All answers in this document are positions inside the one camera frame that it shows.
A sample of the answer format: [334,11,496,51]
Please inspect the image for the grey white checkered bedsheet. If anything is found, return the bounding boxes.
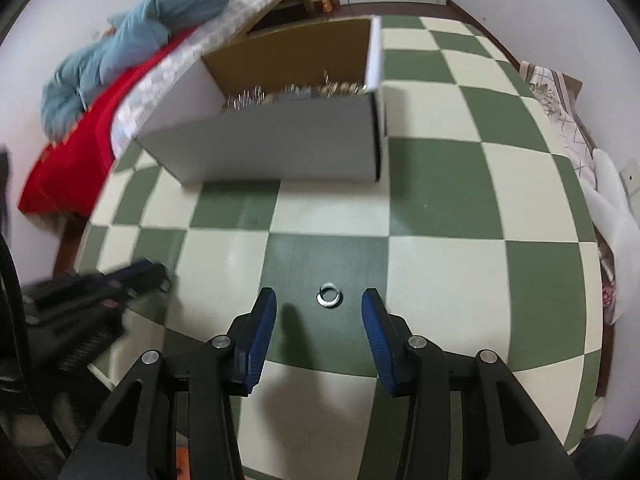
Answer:
[110,0,303,158]

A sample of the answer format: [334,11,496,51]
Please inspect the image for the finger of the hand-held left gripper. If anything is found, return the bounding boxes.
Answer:
[87,258,172,298]

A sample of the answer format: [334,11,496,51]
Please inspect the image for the small silver ring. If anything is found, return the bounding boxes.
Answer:
[316,282,342,307]

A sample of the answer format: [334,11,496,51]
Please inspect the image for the chunky silver chain bracelet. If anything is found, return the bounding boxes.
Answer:
[223,87,273,109]

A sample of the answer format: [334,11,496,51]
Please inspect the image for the blue quilt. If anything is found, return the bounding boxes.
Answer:
[41,0,236,140]

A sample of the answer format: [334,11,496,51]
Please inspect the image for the brown cardboard piece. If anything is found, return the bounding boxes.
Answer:
[562,72,584,106]

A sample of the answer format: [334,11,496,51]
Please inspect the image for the white plastic bag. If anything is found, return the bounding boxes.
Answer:
[582,149,640,326]

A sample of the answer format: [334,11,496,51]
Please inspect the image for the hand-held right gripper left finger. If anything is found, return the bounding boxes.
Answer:
[57,287,277,480]

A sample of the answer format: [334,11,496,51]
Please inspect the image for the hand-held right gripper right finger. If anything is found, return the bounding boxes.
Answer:
[361,288,581,480]

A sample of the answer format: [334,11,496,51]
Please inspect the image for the white cardboard box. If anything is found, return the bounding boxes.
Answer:
[134,15,388,184]

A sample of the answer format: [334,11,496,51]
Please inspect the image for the black cable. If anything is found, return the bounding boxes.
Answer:
[0,237,73,466]

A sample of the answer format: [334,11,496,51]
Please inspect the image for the green white checkered tablecloth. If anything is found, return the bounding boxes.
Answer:
[75,14,603,480]

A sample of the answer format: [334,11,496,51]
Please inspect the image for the floral fabric bag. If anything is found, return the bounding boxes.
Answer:
[519,60,621,326]

